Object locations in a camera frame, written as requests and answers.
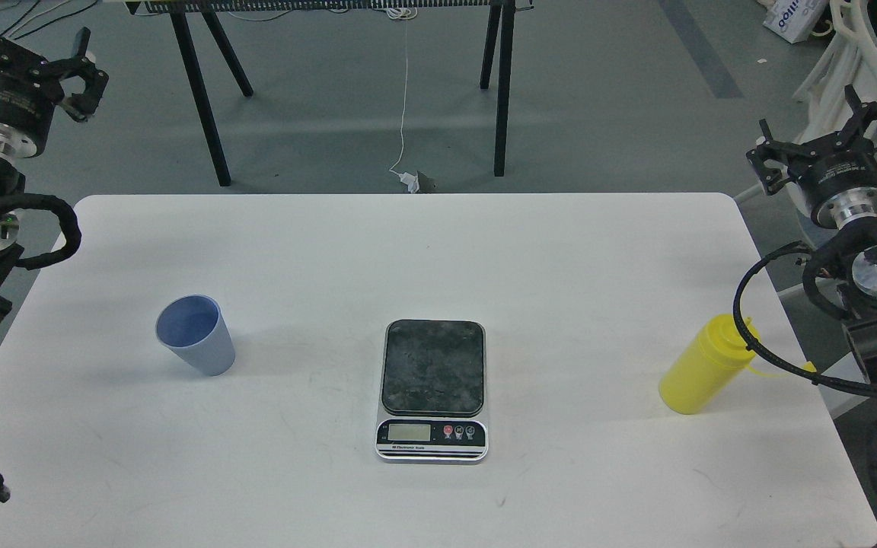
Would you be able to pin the digital kitchen scale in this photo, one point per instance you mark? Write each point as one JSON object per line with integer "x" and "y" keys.
{"x": 432, "y": 396}

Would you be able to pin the white printed bag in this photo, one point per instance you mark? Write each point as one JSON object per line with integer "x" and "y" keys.
{"x": 793, "y": 21}

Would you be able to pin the yellow squeeze bottle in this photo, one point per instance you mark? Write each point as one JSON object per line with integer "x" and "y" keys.
{"x": 714, "y": 371}

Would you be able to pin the blue plastic cup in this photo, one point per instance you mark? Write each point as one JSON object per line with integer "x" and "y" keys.
{"x": 193, "y": 328}

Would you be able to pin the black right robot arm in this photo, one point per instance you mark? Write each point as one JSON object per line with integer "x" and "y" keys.
{"x": 840, "y": 278}

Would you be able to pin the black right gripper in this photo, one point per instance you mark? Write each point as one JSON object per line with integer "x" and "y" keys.
{"x": 831, "y": 180}

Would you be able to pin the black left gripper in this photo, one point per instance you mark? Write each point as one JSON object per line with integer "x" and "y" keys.
{"x": 30, "y": 92}

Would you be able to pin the white office chair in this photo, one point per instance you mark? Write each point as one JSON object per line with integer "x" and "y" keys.
{"x": 849, "y": 58}

